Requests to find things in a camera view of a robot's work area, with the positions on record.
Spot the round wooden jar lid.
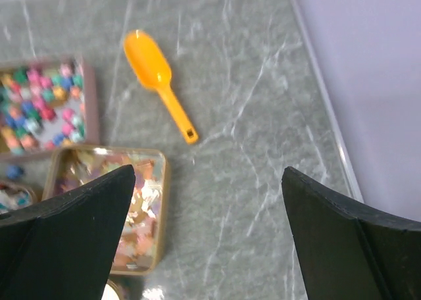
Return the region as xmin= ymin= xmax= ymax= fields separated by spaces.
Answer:
xmin=101 ymin=279 xmax=127 ymax=300

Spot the stray blue star candy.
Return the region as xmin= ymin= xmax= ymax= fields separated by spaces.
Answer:
xmin=6 ymin=164 xmax=24 ymax=180

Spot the yellow plastic scoop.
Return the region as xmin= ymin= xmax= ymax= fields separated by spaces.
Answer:
xmin=123 ymin=30 xmax=199 ymax=144

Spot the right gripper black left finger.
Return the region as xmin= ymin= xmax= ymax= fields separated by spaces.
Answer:
xmin=1 ymin=164 xmax=135 ymax=300

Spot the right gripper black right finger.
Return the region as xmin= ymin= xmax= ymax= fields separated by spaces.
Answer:
xmin=282 ymin=166 xmax=420 ymax=299

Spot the pink tin of star candies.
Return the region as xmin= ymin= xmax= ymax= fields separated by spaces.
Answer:
xmin=1 ymin=55 xmax=100 ymax=163

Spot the yellow tin of popsicle candies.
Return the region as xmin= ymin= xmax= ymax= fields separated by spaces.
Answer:
xmin=42 ymin=145 xmax=170 ymax=276

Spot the gold tin of lollipops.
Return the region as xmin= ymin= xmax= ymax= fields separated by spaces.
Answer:
xmin=1 ymin=180 xmax=38 ymax=214

